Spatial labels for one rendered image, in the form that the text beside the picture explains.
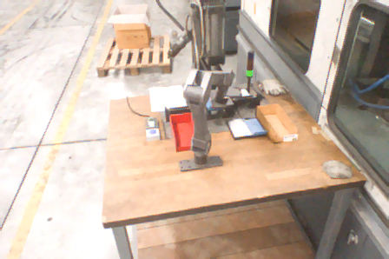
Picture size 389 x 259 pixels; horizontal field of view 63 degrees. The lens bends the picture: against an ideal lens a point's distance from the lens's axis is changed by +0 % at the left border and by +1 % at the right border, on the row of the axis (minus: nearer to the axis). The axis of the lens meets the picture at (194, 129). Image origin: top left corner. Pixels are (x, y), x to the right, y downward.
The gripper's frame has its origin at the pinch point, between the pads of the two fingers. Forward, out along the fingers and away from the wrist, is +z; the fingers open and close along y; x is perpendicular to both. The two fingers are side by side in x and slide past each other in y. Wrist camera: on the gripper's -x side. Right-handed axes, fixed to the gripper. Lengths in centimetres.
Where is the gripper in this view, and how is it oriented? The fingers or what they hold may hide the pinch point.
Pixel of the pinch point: (214, 108)
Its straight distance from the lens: 167.5
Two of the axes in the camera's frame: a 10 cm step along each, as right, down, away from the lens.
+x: -9.8, 0.5, -1.8
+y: -1.3, -8.9, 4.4
